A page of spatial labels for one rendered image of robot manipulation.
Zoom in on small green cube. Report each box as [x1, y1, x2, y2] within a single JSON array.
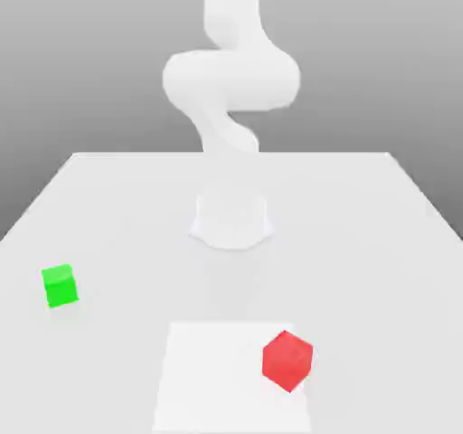
[[40, 262, 80, 309]]

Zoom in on small red cube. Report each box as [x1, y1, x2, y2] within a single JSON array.
[[261, 329, 315, 394]]

